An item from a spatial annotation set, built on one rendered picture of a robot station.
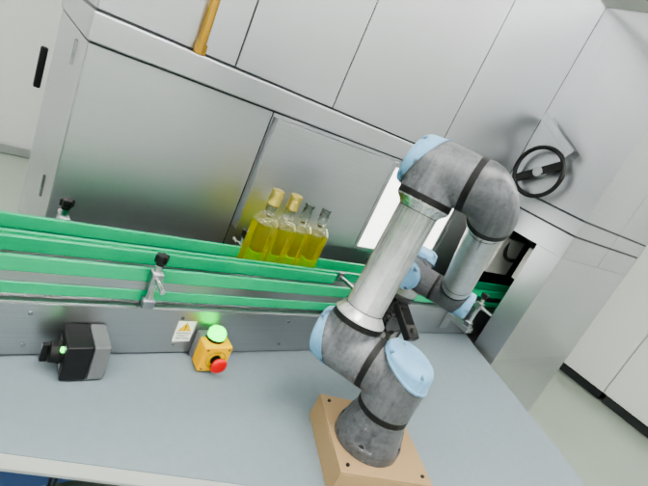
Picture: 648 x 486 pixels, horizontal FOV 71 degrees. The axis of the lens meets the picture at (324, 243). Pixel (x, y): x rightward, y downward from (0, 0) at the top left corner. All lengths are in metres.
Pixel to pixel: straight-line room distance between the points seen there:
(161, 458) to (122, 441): 0.08
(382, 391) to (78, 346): 0.59
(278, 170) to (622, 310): 3.86
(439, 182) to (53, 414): 0.82
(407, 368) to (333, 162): 0.72
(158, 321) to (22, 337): 0.25
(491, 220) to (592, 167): 1.09
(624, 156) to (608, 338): 3.01
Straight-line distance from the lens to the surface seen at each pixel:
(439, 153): 0.91
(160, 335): 1.13
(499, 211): 0.92
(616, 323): 4.76
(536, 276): 1.98
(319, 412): 1.12
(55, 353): 1.03
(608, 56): 2.12
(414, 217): 0.92
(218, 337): 1.11
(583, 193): 1.96
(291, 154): 1.34
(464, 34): 1.65
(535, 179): 2.05
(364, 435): 1.02
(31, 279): 1.02
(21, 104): 4.23
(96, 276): 1.02
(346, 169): 1.46
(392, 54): 1.47
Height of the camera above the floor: 1.46
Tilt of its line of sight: 18 degrees down
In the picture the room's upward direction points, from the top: 25 degrees clockwise
